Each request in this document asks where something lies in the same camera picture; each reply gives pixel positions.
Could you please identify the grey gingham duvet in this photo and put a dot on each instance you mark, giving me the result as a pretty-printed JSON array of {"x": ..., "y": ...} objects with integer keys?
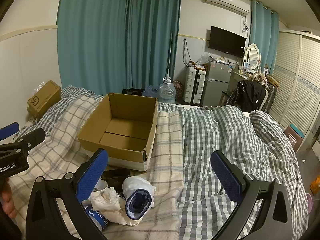
[{"x": 212, "y": 130}]

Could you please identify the pink bin teal lid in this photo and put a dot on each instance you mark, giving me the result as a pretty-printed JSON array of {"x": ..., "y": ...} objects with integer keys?
[{"x": 291, "y": 132}]

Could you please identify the dark stool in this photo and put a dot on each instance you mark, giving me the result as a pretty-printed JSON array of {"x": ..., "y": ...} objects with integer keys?
[{"x": 226, "y": 96}]

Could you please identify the white louvered wardrobe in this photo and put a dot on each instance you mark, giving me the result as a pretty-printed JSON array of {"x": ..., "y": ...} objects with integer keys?
[{"x": 295, "y": 80}]

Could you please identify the white air conditioner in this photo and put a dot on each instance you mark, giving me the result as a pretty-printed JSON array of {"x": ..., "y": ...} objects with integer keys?
[{"x": 227, "y": 1}]

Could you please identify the cream plaid blanket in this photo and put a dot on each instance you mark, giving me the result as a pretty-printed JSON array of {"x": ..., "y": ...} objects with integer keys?
[{"x": 165, "y": 150}]

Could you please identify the white dressing table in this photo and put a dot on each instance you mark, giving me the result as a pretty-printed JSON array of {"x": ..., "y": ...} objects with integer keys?
[{"x": 237, "y": 77}]

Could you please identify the narrow teal curtain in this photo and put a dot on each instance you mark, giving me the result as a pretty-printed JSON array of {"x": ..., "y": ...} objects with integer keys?
[{"x": 262, "y": 35}]

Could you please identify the blue plastic bag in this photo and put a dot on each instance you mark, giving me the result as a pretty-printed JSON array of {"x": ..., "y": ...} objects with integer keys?
[{"x": 151, "y": 91}]

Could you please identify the closed brown shipping box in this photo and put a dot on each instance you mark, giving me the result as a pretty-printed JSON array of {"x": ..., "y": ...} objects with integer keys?
[{"x": 45, "y": 97}]

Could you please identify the dark floral bag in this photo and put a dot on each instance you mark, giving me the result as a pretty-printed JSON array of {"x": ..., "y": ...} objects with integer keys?
[{"x": 178, "y": 90}]

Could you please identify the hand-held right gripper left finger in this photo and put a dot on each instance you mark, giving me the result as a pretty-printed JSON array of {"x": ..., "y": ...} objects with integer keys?
[{"x": 92, "y": 177}]

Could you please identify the orange object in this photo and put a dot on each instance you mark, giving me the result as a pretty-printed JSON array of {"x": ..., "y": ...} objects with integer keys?
[{"x": 315, "y": 185}]

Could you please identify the cardboard box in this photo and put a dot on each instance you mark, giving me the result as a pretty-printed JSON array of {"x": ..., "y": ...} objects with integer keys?
[{"x": 125, "y": 127}]

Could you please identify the black jacket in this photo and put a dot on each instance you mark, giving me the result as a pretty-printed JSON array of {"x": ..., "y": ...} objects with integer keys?
[{"x": 251, "y": 93}]

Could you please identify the silver mini fridge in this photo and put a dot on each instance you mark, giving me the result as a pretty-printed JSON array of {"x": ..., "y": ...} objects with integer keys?
[{"x": 217, "y": 80}]

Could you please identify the clear water jug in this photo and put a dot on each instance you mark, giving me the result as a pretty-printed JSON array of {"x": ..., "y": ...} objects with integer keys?
[{"x": 167, "y": 92}]

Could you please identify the white suitcase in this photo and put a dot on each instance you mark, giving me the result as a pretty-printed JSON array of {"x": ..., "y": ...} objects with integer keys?
[{"x": 193, "y": 85}]

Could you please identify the black plastic scoop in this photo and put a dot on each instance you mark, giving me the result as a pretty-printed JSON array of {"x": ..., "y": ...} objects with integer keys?
[{"x": 115, "y": 177}]

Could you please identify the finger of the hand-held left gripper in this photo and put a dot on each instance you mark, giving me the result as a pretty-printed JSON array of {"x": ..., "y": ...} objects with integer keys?
[
  {"x": 8, "y": 130},
  {"x": 33, "y": 137}
]

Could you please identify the white pole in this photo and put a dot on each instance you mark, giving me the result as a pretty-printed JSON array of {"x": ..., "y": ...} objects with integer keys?
[{"x": 171, "y": 55}]

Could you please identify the clear plastic bag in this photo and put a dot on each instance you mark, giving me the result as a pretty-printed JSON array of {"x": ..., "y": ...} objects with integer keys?
[{"x": 203, "y": 58}]

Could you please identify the wide teal curtain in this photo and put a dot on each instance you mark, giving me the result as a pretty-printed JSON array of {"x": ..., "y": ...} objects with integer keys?
[{"x": 112, "y": 42}]

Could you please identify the blue and white packet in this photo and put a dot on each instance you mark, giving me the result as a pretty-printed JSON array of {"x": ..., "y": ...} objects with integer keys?
[{"x": 96, "y": 217}]

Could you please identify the white navy sock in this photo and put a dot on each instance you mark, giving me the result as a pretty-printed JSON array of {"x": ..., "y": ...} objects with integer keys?
[{"x": 140, "y": 187}]

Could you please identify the person's left hand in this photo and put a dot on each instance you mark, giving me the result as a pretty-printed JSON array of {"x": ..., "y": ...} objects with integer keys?
[{"x": 8, "y": 205}]

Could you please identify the patterned beige scarf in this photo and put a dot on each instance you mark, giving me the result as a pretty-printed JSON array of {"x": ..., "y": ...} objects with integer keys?
[{"x": 258, "y": 78}]

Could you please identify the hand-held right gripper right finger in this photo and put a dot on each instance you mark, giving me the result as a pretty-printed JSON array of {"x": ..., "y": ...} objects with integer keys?
[{"x": 226, "y": 177}]

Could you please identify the black bag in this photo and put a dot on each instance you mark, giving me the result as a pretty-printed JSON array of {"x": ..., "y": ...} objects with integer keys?
[{"x": 133, "y": 91}]

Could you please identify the oval white mirror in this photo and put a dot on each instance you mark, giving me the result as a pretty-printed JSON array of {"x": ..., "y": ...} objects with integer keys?
[{"x": 253, "y": 55}]

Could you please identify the pink object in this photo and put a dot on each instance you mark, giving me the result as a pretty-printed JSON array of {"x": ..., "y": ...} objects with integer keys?
[{"x": 309, "y": 202}]

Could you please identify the cream lace cloth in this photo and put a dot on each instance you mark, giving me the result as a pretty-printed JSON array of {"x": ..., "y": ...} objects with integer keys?
[{"x": 110, "y": 205}]

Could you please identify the dark checkered suitcase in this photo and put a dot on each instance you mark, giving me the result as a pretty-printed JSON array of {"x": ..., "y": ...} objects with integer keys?
[{"x": 270, "y": 97}]

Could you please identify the black wall television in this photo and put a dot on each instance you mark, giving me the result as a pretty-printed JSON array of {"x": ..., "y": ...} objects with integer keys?
[{"x": 226, "y": 42}]

